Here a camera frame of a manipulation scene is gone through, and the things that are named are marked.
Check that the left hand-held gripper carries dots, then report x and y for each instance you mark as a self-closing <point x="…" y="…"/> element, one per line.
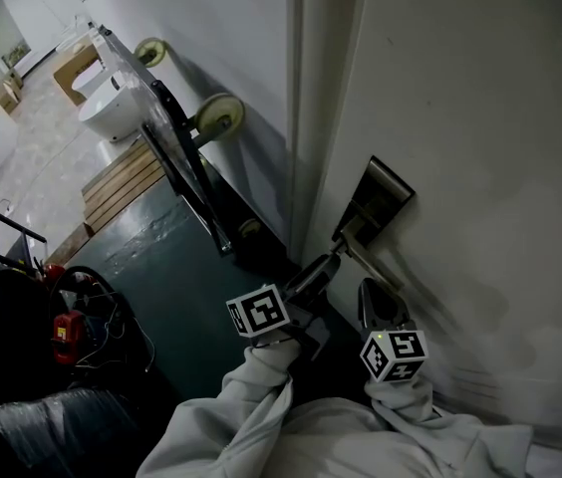
<point x="261" y="311"/>

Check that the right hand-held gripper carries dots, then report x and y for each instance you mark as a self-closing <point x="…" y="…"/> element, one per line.
<point x="395" y="356"/>

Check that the person's right forearm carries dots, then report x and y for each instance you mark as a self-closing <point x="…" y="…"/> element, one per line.
<point x="400" y="404"/>

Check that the person's left forearm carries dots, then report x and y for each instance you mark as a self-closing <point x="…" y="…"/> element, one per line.
<point x="261" y="371"/>

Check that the metal door lever lock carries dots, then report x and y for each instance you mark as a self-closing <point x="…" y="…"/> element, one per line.
<point x="380" y="192"/>

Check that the white door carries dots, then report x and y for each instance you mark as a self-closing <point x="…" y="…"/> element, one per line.
<point x="485" y="117"/>

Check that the person's black trouser legs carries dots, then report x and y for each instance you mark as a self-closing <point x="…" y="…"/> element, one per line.
<point x="331" y="376"/>

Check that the person's grey hoodie torso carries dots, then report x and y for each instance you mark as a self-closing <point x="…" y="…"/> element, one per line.
<point x="341" y="446"/>

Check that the metal platform trolley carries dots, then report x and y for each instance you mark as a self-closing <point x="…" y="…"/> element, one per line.
<point x="171" y="137"/>

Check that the wooden slat ramp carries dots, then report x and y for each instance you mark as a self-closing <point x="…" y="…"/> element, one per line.
<point x="121" y="187"/>

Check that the red power tool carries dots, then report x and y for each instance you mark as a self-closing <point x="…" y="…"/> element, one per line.
<point x="68" y="339"/>

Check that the large white oval bathtub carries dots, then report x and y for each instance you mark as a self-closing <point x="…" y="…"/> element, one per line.
<point x="109" y="112"/>

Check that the red fire extinguisher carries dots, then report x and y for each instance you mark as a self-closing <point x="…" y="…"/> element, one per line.
<point x="53" y="271"/>

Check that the plastic-wrapped dark bundle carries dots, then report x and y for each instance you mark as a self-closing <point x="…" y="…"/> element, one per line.
<point x="62" y="426"/>

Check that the small white oval bathtub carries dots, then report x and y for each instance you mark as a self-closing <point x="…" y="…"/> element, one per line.
<point x="86" y="77"/>

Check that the white toilet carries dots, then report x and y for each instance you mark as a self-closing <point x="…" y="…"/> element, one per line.
<point x="97" y="43"/>

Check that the large brown cardboard box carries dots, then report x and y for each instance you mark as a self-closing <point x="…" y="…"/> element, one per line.
<point x="69" y="70"/>

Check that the small brown cardboard box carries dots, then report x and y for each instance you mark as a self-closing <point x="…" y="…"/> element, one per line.
<point x="4" y="97"/>

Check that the framed green wall picture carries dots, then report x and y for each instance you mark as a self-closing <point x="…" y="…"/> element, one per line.
<point x="15" y="54"/>

